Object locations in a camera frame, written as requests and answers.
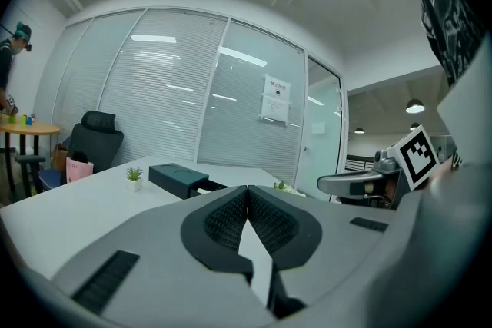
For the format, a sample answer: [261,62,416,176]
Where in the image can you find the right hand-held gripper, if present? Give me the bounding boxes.
[317,124,441,210]

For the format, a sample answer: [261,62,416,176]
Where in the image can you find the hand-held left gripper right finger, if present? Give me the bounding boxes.
[245,184,416,320]

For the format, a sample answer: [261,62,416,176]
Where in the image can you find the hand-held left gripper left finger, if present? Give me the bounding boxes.
[52,184,278,328]

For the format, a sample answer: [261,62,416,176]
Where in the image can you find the dark green drawer box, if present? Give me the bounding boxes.
[148,163,230,200]

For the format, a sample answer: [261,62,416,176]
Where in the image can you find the artificial flower bouquet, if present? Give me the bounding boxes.
[273,180,307,198]

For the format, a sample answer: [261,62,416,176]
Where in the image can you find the small potted green plant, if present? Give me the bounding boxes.
[125,166,145,194]

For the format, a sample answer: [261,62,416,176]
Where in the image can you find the white square table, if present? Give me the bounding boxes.
[0,155,308,281]

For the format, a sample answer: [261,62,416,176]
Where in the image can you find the large black pendant lamp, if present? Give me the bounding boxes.
[405,98,426,115]

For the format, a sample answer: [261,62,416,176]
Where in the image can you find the white paper notice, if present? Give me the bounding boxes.
[258,73,292,125]

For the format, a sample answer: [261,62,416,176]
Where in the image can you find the pink paper bag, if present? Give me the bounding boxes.
[65,156,95,185]

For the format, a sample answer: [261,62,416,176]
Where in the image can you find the black office chair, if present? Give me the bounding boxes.
[15,110,125,197]

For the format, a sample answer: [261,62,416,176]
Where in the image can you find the blue chair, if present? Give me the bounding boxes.
[37,134,74,194]

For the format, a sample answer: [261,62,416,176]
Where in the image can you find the brown paper bag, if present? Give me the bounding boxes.
[50,143,70,172]

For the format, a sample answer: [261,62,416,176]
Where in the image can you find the round wooden table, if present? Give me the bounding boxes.
[0,121,62,201]

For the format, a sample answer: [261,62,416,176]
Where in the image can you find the coloured toy blocks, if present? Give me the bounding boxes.
[7,113,36,126]

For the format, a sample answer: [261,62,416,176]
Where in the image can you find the black printed shirt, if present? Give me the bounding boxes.
[390,0,490,89]

